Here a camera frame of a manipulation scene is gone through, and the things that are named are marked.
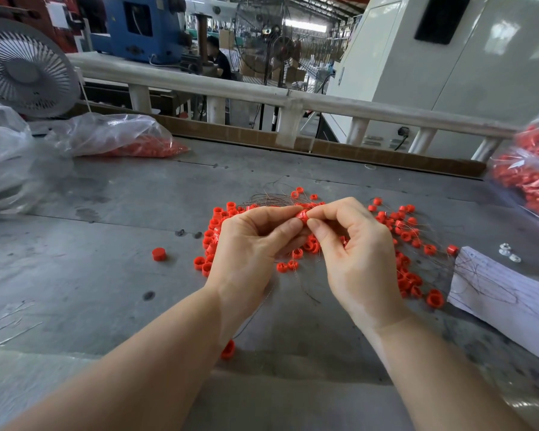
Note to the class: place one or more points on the crumpled clear plastic bag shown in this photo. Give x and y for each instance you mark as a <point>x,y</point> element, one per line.
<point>4,164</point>

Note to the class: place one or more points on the large clear bag red pieces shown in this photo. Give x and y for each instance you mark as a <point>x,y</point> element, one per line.
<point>532,168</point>

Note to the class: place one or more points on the person's left hand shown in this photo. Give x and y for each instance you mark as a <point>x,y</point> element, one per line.
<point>247,263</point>

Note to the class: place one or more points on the person's left forearm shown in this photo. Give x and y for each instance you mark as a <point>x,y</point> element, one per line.
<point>130,372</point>

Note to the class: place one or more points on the large grey machine cabinet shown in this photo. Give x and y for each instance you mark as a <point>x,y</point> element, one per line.
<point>499,63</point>

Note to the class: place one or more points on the white desk fan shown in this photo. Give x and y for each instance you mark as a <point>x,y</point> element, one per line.
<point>27,69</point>

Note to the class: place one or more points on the person's right forearm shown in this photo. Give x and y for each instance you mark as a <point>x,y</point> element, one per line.
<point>445,377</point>

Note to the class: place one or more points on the red industrial machine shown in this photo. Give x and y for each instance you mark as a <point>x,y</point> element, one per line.
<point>27,15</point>

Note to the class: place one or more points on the clear bag with red pieces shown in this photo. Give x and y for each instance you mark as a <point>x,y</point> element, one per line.
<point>115,134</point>

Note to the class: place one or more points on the white metal railing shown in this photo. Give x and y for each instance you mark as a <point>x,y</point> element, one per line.
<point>220,81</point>

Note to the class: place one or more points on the white paper sheet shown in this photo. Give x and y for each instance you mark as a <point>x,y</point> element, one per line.
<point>508,305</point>

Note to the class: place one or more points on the small clear plastic piece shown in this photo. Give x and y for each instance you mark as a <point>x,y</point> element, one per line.
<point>515,257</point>
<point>504,248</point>

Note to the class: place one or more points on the black pedestal fan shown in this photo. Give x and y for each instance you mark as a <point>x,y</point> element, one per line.
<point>283,47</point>

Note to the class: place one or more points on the brown wooden board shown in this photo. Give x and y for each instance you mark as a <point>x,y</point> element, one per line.
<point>262,136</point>

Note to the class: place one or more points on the blue industrial machine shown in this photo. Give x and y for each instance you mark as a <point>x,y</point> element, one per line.
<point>157,35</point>

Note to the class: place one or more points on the person's right hand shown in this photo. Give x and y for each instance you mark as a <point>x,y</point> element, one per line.
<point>361,265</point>

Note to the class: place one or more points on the pile of red plastic rings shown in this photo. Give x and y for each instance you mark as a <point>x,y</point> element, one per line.
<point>411,238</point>

